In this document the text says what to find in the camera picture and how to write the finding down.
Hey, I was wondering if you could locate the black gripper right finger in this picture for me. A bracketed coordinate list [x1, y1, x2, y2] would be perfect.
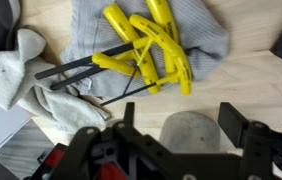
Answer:
[218, 102, 282, 180]

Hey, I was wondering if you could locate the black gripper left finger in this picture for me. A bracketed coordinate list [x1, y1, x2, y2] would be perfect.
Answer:
[30, 102, 182, 180]

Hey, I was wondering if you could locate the white workbench base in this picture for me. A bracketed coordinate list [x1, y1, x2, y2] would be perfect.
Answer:
[0, 95, 33, 162]

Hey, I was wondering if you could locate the white crumpled cloth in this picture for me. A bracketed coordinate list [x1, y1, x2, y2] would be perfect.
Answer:
[0, 27, 112, 134]

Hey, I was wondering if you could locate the yellow T-handle wrench thick shaft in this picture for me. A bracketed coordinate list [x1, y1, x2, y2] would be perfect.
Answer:
[34, 2, 162, 95]
[50, 51, 142, 92]

